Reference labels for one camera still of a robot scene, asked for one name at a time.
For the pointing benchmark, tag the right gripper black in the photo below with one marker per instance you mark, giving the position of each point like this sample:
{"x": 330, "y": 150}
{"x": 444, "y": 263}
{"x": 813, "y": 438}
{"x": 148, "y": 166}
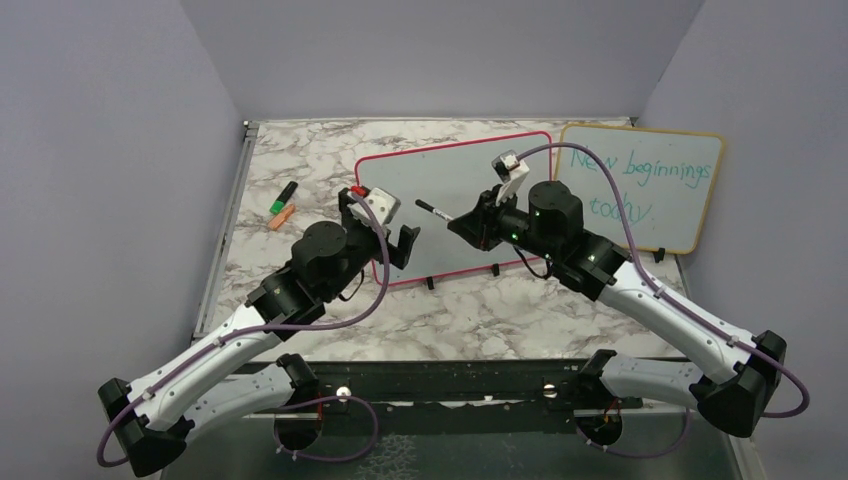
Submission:
{"x": 478, "y": 226}

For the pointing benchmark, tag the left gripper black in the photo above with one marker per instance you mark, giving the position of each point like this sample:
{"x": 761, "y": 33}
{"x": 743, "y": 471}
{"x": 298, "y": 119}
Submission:
{"x": 398, "y": 255}

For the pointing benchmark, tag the black whiteboard marker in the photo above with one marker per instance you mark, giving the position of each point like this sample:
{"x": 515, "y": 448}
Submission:
{"x": 433, "y": 210}

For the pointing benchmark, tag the red framed whiteboard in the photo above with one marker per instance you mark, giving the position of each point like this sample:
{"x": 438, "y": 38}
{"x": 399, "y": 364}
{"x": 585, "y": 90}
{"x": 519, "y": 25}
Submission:
{"x": 449, "y": 177}

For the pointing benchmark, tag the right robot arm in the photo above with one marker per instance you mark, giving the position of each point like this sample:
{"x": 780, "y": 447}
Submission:
{"x": 730, "y": 374}

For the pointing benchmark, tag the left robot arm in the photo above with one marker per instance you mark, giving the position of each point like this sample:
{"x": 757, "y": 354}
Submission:
{"x": 155, "y": 417}

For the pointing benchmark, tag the yellow framed written whiteboard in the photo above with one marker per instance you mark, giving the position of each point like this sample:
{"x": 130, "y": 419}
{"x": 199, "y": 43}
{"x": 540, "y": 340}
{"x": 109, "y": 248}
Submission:
{"x": 658, "y": 182}

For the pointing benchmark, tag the orange highlighter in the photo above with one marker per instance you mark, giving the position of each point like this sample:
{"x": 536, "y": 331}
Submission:
{"x": 278, "y": 220}

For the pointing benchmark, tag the green highlighter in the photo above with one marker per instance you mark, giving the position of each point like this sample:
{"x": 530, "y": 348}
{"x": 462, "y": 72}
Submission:
{"x": 283, "y": 198}

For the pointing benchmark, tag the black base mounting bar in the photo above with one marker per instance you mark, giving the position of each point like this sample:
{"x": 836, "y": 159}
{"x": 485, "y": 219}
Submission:
{"x": 439, "y": 397}

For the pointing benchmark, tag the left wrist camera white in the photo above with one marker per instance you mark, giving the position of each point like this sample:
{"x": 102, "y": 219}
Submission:
{"x": 381, "y": 203}

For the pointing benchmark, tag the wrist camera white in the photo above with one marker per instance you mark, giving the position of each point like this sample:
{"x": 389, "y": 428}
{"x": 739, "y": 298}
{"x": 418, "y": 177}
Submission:
{"x": 512, "y": 172}
{"x": 381, "y": 203}

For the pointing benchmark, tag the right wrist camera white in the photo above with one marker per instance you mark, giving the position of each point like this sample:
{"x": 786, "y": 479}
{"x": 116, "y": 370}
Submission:
{"x": 512, "y": 172}

